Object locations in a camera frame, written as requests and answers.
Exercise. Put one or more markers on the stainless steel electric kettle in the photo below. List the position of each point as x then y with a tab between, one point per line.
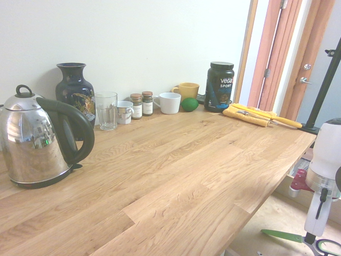
32	138

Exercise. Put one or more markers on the yellow folded cloth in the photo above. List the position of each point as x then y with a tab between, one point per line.
255	118

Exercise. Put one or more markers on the red silver object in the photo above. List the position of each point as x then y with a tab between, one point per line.
299	182

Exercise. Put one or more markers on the plain white cup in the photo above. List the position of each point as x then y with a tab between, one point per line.
169	104

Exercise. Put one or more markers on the small printed white mug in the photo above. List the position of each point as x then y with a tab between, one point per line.
123	113

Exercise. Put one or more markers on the black flat device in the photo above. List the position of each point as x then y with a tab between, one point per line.
201	98

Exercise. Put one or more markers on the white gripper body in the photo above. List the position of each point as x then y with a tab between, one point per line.
318	221

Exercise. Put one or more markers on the green lime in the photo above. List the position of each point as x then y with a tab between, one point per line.
189	104

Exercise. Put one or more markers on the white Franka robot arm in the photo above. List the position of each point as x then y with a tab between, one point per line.
325	154

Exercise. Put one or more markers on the black camera clamp mount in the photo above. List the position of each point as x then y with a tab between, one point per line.
319	106

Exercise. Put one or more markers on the metal spoon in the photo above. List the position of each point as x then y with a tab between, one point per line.
242	112

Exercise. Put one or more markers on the black Vega protein tub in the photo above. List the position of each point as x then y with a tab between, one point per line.
218	88

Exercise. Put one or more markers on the green black scissors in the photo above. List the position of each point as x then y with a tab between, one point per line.
282	234

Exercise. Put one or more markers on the large open wooden drawer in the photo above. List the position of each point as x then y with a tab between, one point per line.
266	213

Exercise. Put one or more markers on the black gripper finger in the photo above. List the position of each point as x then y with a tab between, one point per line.
310	238

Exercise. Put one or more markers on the dark blue painted vase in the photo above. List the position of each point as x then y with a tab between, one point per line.
74	88

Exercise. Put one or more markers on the orange wooden door frame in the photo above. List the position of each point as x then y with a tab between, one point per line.
274	53

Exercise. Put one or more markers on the yellow mug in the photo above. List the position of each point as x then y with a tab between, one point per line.
189	90

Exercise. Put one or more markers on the clear glass tumbler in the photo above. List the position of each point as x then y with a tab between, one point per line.
106	112

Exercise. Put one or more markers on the grey blue door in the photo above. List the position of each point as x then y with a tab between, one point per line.
314	40

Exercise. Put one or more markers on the silver door deadbolt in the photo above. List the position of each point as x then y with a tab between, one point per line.
307	66

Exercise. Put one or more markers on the brown lid spice jar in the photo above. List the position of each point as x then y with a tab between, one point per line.
136	108
147	105

